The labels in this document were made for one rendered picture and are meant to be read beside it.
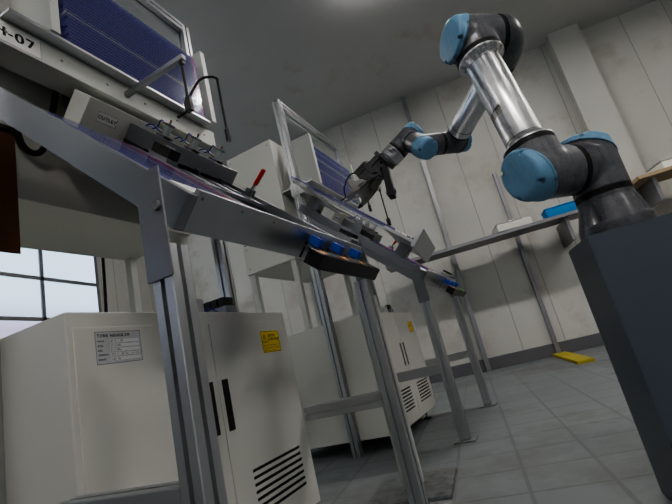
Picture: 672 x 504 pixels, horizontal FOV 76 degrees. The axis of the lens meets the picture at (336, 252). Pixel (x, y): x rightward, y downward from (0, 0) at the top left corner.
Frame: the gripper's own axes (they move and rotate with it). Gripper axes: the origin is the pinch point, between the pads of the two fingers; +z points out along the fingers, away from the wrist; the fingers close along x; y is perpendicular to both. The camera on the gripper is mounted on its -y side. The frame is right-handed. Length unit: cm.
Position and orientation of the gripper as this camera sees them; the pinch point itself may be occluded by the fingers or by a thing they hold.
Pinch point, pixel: (353, 204)
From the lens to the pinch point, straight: 156.2
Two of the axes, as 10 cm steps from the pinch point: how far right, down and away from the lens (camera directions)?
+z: -6.8, 7.2, 1.0
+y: -6.6, -6.7, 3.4
